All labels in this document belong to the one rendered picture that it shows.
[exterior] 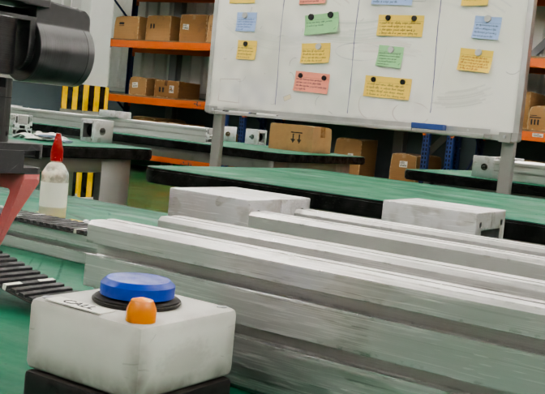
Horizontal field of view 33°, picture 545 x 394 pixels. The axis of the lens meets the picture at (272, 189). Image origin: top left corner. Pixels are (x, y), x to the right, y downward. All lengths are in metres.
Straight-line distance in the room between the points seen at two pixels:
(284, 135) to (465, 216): 4.40
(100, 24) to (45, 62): 8.09
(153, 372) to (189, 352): 0.03
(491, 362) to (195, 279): 0.19
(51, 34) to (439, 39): 2.97
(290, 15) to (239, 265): 3.52
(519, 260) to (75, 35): 0.42
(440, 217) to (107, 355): 0.51
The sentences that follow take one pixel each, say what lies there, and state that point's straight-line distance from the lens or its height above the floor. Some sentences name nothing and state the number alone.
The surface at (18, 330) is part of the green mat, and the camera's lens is 0.68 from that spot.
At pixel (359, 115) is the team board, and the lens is 3.83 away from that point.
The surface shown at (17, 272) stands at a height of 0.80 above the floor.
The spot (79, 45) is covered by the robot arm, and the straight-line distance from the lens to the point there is 0.83.
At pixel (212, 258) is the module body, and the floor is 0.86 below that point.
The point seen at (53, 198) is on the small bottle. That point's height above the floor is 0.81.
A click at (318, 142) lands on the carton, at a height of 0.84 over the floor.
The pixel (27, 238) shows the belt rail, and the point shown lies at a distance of 1.03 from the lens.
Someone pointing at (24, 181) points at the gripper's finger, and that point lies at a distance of 0.81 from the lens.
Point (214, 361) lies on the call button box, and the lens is 0.50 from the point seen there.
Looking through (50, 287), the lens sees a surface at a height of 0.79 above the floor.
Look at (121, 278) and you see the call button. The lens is 0.50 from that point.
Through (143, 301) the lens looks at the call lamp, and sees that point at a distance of 0.46.
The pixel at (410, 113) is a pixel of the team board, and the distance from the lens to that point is 3.72.
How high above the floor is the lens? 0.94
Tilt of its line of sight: 4 degrees down
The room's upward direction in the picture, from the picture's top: 6 degrees clockwise
